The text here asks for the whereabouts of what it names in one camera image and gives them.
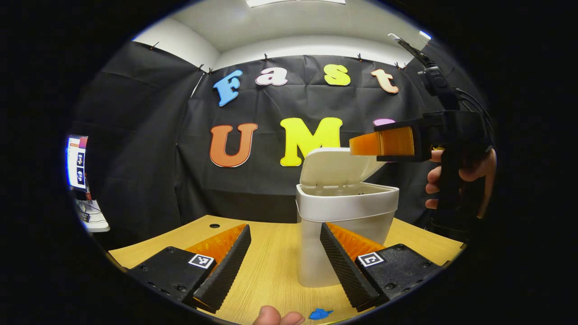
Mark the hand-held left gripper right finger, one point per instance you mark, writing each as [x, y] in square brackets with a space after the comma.
[343, 271]

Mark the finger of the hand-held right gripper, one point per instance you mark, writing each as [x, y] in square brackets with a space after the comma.
[397, 141]

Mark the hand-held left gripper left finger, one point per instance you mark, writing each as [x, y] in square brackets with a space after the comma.
[226, 266]

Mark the blue paper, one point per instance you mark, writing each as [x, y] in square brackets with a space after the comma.
[320, 313]

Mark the white desktop garbage bin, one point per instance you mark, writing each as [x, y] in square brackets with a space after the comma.
[347, 203]

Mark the wooden desktop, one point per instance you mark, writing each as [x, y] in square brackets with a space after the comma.
[271, 271]

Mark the small ceiling light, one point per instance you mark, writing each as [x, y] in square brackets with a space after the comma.
[425, 34]

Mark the black backdrop cloth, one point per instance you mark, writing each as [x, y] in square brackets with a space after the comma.
[149, 171]

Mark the white side table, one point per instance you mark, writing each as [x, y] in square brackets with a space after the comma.
[95, 219]

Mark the long ceiling light panel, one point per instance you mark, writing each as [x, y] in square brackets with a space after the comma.
[293, 2]

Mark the computer monitor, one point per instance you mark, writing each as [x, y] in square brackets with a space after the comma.
[76, 162]

